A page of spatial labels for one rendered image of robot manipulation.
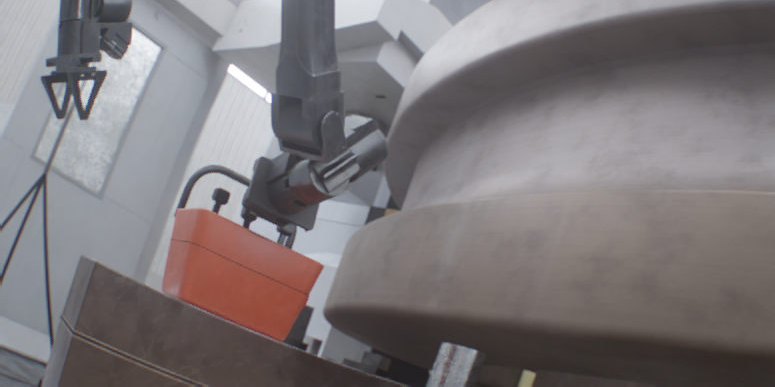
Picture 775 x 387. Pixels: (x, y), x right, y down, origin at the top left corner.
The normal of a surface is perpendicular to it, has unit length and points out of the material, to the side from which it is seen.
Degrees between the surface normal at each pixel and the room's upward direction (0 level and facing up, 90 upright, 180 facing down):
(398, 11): 90
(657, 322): 90
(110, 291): 90
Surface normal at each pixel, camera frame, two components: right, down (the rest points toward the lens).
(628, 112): -0.76, -0.42
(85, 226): 0.78, 0.10
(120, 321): 0.55, -0.05
